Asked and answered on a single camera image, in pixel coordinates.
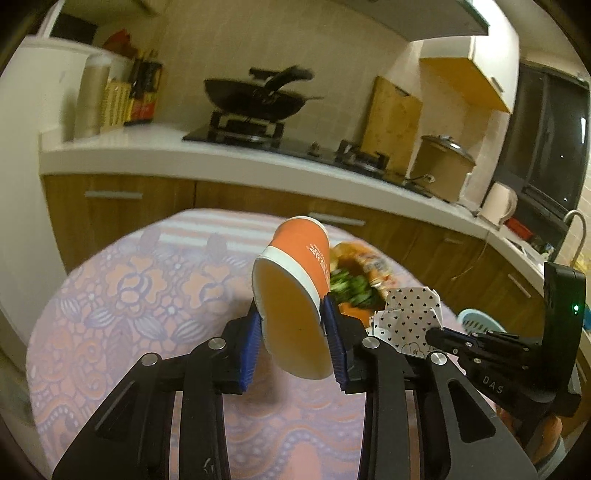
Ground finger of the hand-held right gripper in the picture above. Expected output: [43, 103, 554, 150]
[425, 326, 482, 359]

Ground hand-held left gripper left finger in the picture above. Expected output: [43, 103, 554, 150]
[52, 300, 266, 480]

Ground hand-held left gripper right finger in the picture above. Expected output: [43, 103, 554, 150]
[320, 295, 539, 480]

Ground orange paper cup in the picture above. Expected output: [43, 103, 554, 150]
[252, 215, 334, 380]

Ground light blue plastic basket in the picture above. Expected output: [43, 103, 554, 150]
[456, 308, 507, 343]

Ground white heart-patterned paper box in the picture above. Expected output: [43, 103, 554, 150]
[370, 285, 445, 357]

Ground green leafy vegetables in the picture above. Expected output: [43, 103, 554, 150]
[330, 270, 385, 308]

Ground plate of vegetables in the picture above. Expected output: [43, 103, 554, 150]
[330, 241, 394, 297]

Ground metal faucet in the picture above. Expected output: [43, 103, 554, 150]
[560, 209, 588, 269]

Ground white electric kettle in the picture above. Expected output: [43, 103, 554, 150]
[479, 181, 518, 228]

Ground beige pot with glass lid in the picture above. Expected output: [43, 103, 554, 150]
[410, 134, 476, 204]

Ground wooden kitchen base cabinet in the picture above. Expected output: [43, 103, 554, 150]
[39, 122, 557, 335]

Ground black gas stove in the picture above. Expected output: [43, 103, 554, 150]
[182, 111, 433, 198]

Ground dark window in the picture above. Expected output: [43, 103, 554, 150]
[493, 59, 591, 223]

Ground wooden cutting board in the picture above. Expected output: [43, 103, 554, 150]
[359, 76, 424, 175]

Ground black wok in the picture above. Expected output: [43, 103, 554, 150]
[204, 65, 325, 124]

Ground yellow packet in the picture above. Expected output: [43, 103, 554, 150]
[100, 78, 133, 133]

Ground beige cylindrical canister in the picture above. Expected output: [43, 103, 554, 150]
[73, 54, 112, 142]

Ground white refrigerator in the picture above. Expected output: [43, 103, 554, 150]
[0, 36, 112, 354]

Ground range hood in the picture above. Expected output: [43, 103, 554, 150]
[360, 0, 491, 37]

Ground black microwave oven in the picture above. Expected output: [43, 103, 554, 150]
[48, 11, 101, 45]

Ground white wall cabinet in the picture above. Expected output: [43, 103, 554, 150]
[418, 0, 521, 114]

